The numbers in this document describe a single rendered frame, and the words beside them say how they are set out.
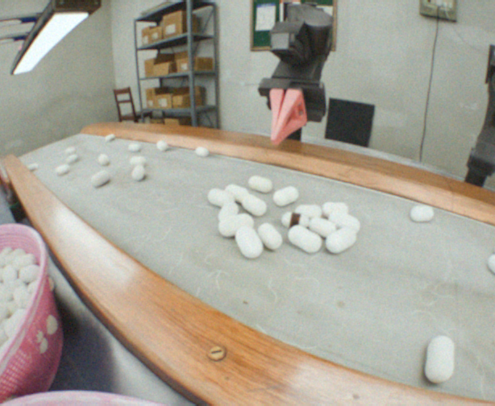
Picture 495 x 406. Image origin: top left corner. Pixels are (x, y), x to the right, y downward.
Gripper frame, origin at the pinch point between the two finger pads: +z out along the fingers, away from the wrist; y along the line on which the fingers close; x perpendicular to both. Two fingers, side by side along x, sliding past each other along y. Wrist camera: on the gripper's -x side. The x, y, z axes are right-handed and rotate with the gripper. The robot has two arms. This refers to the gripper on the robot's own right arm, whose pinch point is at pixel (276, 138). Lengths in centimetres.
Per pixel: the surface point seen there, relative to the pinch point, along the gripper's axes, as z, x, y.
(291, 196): 7.5, 1.6, 4.6
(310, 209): 9.0, -0.1, 7.9
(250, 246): 15.8, -6.0, 5.0
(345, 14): -203, 73, -22
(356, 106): -145, 138, -5
